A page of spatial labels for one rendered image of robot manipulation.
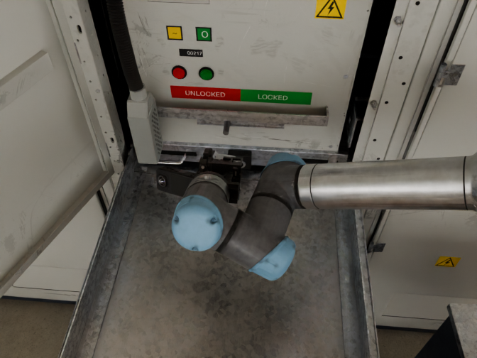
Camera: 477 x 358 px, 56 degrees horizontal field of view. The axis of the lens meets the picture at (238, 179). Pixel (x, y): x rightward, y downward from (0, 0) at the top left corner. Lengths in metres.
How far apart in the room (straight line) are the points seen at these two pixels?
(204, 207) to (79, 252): 1.00
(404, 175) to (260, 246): 0.23
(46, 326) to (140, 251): 1.02
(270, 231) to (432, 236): 0.76
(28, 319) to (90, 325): 1.08
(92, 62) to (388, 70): 0.60
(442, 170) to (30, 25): 0.75
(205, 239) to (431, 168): 0.33
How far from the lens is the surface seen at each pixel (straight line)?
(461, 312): 1.19
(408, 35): 0.93
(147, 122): 0.99
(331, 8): 0.92
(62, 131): 1.08
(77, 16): 0.96
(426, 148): 1.10
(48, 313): 2.05
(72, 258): 1.65
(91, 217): 1.40
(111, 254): 1.07
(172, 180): 0.85
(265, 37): 0.95
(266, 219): 0.70
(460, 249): 1.46
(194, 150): 1.16
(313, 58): 0.98
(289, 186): 0.74
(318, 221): 1.10
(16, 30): 0.93
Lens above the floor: 1.73
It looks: 49 degrees down
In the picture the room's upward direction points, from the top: straight up
